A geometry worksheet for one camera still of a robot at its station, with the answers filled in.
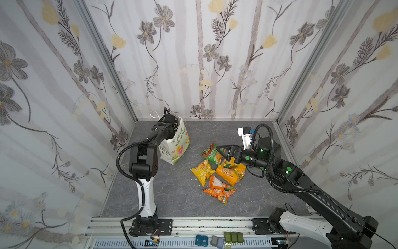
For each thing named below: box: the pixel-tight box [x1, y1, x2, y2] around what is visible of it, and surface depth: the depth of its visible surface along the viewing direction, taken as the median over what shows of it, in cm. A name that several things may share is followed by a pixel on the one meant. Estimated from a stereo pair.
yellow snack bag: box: [216, 157, 247, 187], surface depth 89 cm
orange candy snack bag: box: [202, 175, 237, 206], surface depth 84 cm
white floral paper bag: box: [158, 115, 190, 165], surface depth 88 cm
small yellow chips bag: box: [190, 159, 216, 187], surface depth 90 cm
